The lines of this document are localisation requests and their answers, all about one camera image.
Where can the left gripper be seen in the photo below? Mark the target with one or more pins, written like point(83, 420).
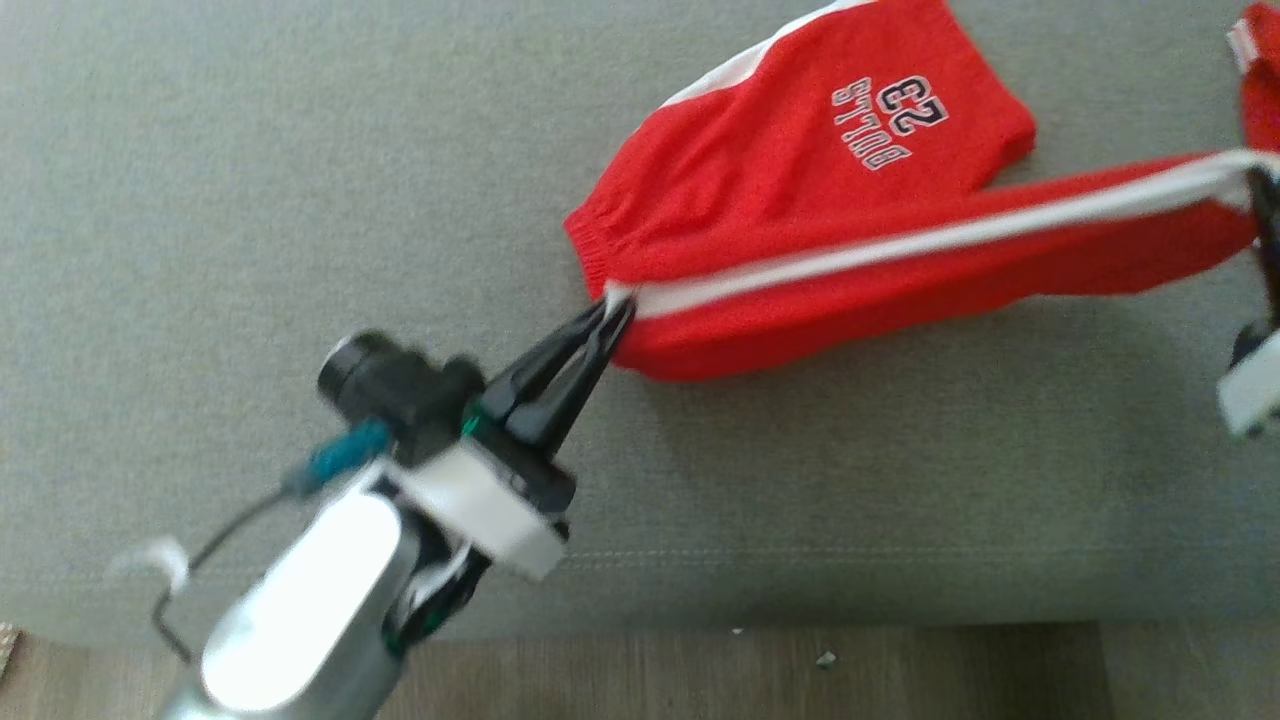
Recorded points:
point(480, 500)

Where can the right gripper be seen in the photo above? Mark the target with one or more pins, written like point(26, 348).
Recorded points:
point(1255, 390)

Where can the red white sports jersey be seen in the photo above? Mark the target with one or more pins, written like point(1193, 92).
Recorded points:
point(1265, 90)

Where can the red white sports shorts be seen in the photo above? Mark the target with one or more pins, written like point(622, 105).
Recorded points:
point(800, 170)

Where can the grey sofa with yellow backrest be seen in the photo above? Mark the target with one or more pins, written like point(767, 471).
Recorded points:
point(300, 150)

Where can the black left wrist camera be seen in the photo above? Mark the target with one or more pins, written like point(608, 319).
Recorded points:
point(400, 390)

